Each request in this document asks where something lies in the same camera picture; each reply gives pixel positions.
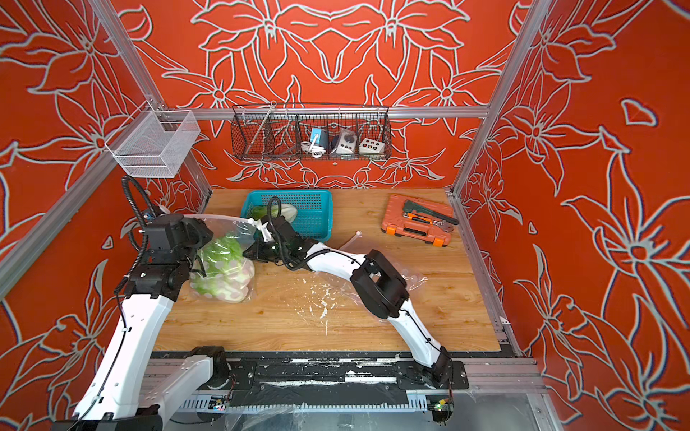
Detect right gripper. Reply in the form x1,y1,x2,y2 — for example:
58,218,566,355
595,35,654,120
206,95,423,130
239,239,292,266

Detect chinese cabbage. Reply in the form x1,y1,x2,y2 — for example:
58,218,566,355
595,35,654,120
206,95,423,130
247,204,298,223
201,236,244,277
190,262,255,303

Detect clear zipper bag pink dots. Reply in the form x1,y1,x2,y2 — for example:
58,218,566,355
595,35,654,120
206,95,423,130
190,215,257,303

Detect chinese cabbage front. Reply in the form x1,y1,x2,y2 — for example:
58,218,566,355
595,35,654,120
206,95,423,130
201,236,244,277

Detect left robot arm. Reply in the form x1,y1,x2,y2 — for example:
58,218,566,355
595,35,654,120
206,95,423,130
52,214,230,430

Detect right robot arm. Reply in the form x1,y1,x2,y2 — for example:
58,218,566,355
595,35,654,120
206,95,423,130
244,215,454,389

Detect teal plastic basket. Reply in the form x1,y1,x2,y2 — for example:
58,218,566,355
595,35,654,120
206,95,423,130
241,190,334,242

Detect white socket cube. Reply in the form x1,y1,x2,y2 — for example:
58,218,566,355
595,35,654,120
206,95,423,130
359,138,386,157

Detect orange tool case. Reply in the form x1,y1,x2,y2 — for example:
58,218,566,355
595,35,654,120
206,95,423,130
381,194,457,248

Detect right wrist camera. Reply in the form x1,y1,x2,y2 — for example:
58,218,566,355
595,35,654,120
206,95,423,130
254,220,275,244

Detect clear mesh wall bin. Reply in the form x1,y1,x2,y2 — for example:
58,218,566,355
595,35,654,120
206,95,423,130
108,111,201,179

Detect black wire wall basket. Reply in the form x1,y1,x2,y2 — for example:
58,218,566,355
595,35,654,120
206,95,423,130
231,102,393,162

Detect white cable with blue box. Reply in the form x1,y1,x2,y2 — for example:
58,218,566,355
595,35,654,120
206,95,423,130
299,126,330,160

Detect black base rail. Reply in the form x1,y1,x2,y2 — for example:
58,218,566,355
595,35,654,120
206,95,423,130
181,351,470,411

